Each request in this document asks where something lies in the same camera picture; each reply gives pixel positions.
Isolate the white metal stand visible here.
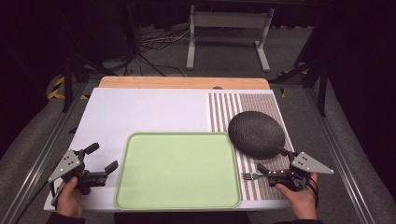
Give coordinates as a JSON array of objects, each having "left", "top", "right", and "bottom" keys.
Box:
[{"left": 185, "top": 4, "right": 276, "bottom": 74}]

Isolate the aluminium rail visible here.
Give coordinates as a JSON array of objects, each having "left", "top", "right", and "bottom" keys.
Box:
[
  {"left": 0, "top": 82, "right": 92, "bottom": 224},
  {"left": 303, "top": 86, "right": 378, "bottom": 224}
]

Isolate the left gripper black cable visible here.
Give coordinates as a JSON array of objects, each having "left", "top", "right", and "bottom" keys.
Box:
[{"left": 49, "top": 181, "right": 64, "bottom": 207}]

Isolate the wooden table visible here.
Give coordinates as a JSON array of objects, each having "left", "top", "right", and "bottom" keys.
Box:
[{"left": 98, "top": 76, "right": 272, "bottom": 91}]

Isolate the fork with wooden handle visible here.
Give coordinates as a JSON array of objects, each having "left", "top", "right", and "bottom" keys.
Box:
[{"left": 241, "top": 169, "right": 291, "bottom": 182}]

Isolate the bundle of floor cables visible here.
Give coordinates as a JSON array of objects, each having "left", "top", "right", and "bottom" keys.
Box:
[{"left": 123, "top": 26, "right": 194, "bottom": 77}]

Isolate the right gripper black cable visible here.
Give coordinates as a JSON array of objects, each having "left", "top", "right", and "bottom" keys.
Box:
[{"left": 307, "top": 176, "right": 320, "bottom": 210}]

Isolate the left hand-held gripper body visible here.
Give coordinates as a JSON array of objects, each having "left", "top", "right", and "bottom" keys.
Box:
[{"left": 48, "top": 149, "right": 108, "bottom": 196}]

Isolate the person's left hand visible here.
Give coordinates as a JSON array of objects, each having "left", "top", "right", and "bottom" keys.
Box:
[{"left": 55, "top": 176, "right": 85, "bottom": 219}]

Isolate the light green tray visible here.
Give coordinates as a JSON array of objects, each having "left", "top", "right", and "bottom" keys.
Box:
[{"left": 114, "top": 132, "right": 243, "bottom": 212}]

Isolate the brown striped placemat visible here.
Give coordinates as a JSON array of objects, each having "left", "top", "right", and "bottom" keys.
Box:
[{"left": 207, "top": 91, "right": 295, "bottom": 202}]

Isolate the black tripod stand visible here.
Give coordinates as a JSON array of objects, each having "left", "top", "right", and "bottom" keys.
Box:
[
  {"left": 268, "top": 57, "right": 332, "bottom": 118},
  {"left": 61, "top": 54, "right": 119, "bottom": 114}
]

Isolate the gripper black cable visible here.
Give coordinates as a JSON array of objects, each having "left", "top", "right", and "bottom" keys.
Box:
[
  {"left": 307, "top": 176, "right": 320, "bottom": 210},
  {"left": 49, "top": 181, "right": 64, "bottom": 207}
]

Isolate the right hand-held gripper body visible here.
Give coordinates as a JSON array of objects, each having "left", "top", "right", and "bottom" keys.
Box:
[{"left": 268, "top": 151, "right": 334, "bottom": 192}]

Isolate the person's right hand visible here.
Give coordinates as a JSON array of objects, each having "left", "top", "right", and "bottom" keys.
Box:
[{"left": 275, "top": 173, "right": 319, "bottom": 220}]

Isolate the yellow and black tape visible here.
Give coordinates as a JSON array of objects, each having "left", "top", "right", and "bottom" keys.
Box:
[{"left": 47, "top": 76, "right": 91, "bottom": 102}]

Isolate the white board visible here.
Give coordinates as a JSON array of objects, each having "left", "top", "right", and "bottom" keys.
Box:
[{"left": 43, "top": 87, "right": 295, "bottom": 213}]

